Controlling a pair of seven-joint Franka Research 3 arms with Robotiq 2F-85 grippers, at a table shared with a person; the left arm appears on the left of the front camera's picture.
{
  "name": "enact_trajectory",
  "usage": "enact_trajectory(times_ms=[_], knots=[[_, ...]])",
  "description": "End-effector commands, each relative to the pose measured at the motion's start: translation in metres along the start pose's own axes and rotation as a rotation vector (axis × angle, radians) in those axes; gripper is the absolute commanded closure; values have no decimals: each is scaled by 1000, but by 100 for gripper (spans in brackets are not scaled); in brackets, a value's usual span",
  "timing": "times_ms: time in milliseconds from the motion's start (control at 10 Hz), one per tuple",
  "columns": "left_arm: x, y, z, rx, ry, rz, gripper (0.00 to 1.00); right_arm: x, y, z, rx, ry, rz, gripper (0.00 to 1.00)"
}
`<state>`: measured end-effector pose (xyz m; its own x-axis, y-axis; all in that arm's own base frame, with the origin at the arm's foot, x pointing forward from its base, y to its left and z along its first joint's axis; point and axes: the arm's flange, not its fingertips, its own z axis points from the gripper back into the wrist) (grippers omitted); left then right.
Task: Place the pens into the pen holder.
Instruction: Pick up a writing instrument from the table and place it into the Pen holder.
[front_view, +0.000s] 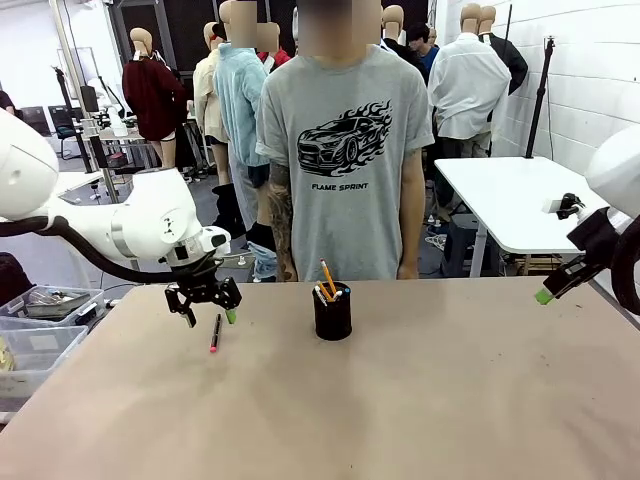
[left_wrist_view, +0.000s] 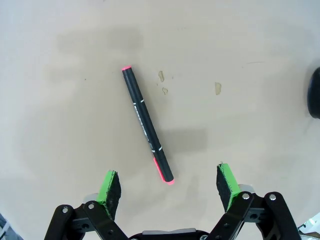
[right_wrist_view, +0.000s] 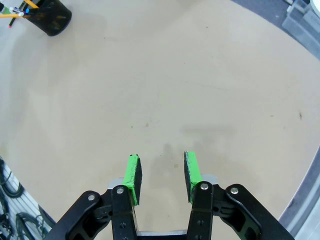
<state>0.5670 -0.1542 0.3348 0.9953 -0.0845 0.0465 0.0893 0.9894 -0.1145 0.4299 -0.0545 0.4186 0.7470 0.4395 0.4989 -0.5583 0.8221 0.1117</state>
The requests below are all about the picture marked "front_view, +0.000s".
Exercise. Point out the person's right hand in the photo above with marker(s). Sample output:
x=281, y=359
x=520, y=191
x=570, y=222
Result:
x=288, y=274

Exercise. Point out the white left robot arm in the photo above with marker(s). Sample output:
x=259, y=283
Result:
x=150, y=215

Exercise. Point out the clear plastic storage bin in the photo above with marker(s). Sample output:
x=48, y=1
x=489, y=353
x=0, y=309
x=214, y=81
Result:
x=35, y=355

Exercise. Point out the mannequin in dark red sweater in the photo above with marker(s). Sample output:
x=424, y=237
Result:
x=152, y=95

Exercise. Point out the short yellow pencil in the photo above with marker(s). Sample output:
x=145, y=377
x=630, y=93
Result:
x=322, y=290

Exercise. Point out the figure in light blue fleece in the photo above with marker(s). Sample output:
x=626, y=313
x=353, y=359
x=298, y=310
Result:
x=240, y=110

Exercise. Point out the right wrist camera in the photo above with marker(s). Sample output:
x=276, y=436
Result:
x=562, y=205

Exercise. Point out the person's left hand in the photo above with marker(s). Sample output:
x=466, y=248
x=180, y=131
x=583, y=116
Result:
x=408, y=272

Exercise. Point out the mannequin in white shirt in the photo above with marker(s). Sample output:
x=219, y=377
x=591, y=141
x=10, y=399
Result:
x=467, y=85

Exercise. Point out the black cylindrical pen holder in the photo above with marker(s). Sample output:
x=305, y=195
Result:
x=332, y=317

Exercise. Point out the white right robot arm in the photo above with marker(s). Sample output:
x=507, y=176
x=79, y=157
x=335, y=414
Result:
x=612, y=165

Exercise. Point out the white side table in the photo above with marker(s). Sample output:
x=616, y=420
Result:
x=505, y=195

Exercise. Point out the bare left forearm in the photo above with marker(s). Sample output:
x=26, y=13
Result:
x=411, y=210

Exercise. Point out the person in grey T-shirt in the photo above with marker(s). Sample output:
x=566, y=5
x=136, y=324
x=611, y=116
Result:
x=345, y=150

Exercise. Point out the black tripod stand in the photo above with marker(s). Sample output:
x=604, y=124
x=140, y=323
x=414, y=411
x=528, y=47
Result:
x=540, y=100

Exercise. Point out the white pen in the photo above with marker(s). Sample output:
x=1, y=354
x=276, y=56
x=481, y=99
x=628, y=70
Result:
x=335, y=296

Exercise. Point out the mannequin in black jacket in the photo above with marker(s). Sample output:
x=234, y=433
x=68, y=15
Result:
x=510, y=60

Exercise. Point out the mannequin in red top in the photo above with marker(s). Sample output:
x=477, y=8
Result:
x=277, y=55

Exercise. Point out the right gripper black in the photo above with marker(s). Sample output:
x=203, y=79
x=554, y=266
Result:
x=595, y=235

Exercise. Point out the clear bin with clutter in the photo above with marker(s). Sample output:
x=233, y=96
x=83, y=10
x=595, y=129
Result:
x=50, y=302

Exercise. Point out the long yellow pencil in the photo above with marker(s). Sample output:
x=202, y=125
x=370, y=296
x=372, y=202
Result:
x=327, y=277

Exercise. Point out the mannequin in beige jacket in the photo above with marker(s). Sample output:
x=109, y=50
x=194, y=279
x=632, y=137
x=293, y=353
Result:
x=207, y=95

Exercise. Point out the black office chair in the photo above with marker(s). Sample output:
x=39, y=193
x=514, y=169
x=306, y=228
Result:
x=62, y=127

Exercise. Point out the black stool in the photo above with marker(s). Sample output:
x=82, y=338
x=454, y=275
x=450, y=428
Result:
x=460, y=245

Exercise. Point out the black haired person in blue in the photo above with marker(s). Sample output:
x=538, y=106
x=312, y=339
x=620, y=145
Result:
x=425, y=45

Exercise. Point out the tattooed right forearm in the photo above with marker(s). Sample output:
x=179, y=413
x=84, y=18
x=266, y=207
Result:
x=280, y=220

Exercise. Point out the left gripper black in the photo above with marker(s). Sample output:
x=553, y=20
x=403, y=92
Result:
x=197, y=282

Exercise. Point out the black pen with pink cap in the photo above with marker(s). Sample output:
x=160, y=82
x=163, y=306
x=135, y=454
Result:
x=216, y=332

